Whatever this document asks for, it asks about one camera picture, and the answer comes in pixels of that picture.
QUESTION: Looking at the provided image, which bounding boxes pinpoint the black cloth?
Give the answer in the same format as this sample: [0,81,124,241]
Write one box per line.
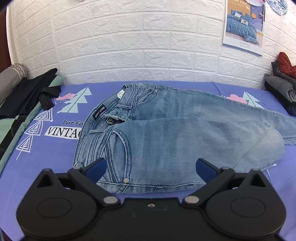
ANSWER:
[0,68,61,119]

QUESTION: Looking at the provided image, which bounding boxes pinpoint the light blue denim pants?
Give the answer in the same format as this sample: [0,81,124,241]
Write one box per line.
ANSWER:
[73,83,296,194]

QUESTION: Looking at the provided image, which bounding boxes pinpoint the grey patterned pillow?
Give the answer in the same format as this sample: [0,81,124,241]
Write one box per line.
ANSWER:
[0,63,28,105]

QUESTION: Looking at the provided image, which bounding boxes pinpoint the grey folded cloth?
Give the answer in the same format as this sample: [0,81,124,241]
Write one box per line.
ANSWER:
[264,62,296,102]

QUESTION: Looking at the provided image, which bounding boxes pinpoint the wall poster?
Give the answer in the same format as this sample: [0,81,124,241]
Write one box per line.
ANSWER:
[222,0,266,57]

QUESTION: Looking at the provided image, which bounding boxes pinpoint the dark folded cloth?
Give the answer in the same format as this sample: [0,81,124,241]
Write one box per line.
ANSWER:
[264,82,296,116]

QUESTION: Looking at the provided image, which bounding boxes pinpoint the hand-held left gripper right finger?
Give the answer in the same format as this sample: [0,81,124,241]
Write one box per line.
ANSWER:
[182,158,270,207]

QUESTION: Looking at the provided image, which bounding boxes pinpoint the rust red cloth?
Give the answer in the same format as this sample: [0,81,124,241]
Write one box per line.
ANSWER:
[277,52,296,75]

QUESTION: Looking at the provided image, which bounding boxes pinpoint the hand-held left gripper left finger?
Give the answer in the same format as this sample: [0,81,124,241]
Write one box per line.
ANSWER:
[33,158,121,207]

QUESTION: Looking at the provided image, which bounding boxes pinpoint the purple printed bed sheet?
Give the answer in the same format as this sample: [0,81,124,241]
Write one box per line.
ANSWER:
[0,80,296,241]

